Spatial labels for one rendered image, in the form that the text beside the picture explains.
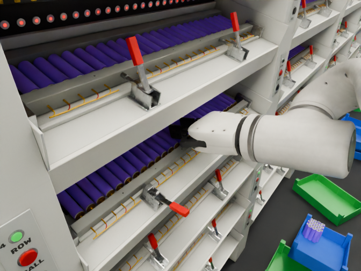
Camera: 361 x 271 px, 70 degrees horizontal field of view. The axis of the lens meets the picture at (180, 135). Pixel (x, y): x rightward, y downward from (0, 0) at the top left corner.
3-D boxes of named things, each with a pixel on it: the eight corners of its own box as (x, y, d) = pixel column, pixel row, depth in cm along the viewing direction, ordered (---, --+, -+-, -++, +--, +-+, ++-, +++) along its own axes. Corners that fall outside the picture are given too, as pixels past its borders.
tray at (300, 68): (320, 68, 125) (338, 40, 116) (271, 115, 85) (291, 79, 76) (282, 49, 132) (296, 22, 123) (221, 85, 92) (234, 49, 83)
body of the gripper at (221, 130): (262, 107, 48) (212, 105, 56) (236, 130, 42) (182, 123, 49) (265, 143, 51) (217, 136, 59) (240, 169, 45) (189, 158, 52)
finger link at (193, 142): (223, 135, 48) (211, 126, 53) (185, 148, 47) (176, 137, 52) (224, 141, 49) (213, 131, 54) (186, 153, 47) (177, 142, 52)
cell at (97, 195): (82, 177, 48) (105, 200, 46) (73, 183, 47) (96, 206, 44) (81, 171, 47) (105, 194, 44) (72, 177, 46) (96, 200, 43)
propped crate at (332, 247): (302, 226, 134) (308, 213, 131) (346, 248, 123) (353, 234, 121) (287, 256, 110) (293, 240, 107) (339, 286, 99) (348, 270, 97)
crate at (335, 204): (361, 212, 141) (367, 202, 137) (337, 226, 133) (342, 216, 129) (315, 178, 163) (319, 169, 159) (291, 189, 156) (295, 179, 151)
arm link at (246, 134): (272, 106, 47) (256, 106, 49) (250, 127, 41) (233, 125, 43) (274, 147, 50) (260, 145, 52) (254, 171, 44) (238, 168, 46)
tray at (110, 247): (258, 127, 79) (272, 102, 73) (88, 290, 39) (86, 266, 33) (206, 94, 86) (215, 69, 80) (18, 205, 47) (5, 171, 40)
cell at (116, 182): (100, 166, 51) (123, 187, 48) (92, 171, 49) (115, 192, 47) (100, 160, 49) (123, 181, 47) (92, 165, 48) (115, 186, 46)
